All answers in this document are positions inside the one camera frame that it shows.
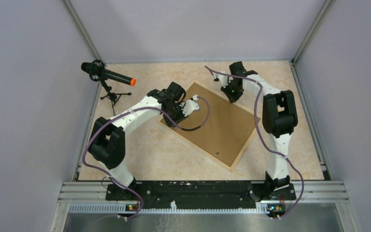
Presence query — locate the black tripod microphone stand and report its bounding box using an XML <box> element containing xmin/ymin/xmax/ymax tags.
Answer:
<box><xmin>100</xmin><ymin>80</ymin><xmax>132</xmax><ymax>116</ymax></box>

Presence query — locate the white wooden picture frame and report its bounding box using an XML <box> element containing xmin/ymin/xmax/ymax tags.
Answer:
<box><xmin>156</xmin><ymin>80</ymin><xmax>256</xmax><ymax>172</ymax></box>

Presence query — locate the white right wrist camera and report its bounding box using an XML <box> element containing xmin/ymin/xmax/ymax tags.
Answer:
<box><xmin>213</xmin><ymin>72</ymin><xmax>233</xmax><ymax>88</ymax></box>

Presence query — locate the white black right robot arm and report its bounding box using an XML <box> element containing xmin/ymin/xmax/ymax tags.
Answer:
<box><xmin>213</xmin><ymin>61</ymin><xmax>298</xmax><ymax>199</ymax></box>

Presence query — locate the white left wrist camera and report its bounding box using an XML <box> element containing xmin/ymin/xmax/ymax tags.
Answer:
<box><xmin>180</xmin><ymin>95</ymin><xmax>200</xmax><ymax>116</ymax></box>

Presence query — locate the black microphone orange tip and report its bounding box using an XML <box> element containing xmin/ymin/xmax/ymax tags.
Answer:
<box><xmin>81</xmin><ymin>62</ymin><xmax>136</xmax><ymax>86</ymax></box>

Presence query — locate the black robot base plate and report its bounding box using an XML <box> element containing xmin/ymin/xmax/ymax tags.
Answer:
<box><xmin>105</xmin><ymin>180</ymin><xmax>297</xmax><ymax>209</ymax></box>

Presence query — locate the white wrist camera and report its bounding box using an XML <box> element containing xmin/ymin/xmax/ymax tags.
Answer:
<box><xmin>213</xmin><ymin>72</ymin><xmax>233</xmax><ymax>88</ymax></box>
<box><xmin>180</xmin><ymin>95</ymin><xmax>200</xmax><ymax>116</ymax></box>

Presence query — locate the aluminium front rail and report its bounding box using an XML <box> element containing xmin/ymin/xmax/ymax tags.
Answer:
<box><xmin>50</xmin><ymin>180</ymin><xmax>360</xmax><ymax>232</ymax></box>

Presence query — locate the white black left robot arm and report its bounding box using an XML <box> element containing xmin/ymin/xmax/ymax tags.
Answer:
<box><xmin>88</xmin><ymin>82</ymin><xmax>199</xmax><ymax>200</ymax></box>

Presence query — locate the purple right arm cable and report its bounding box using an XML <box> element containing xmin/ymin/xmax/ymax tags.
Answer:
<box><xmin>204</xmin><ymin>65</ymin><xmax>305</xmax><ymax>220</ymax></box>

